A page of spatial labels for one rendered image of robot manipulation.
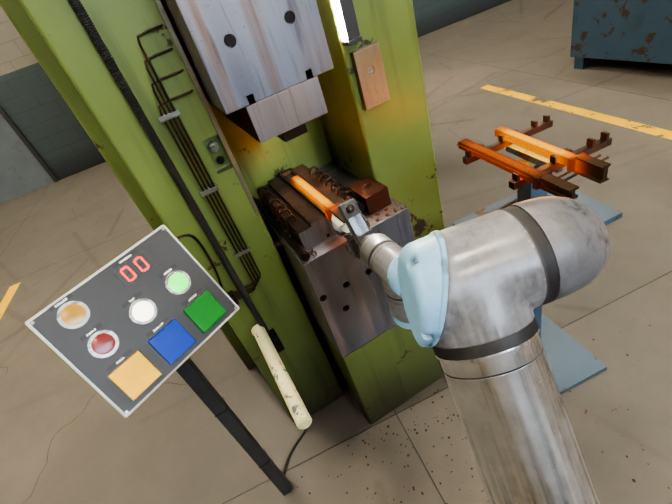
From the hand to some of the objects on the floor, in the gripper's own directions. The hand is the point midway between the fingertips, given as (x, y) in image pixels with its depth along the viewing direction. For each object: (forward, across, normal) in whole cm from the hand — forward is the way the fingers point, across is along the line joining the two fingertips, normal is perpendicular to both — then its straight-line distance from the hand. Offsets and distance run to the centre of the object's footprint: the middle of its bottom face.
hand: (336, 212), depth 117 cm
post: (-6, -58, -100) cm, 116 cm away
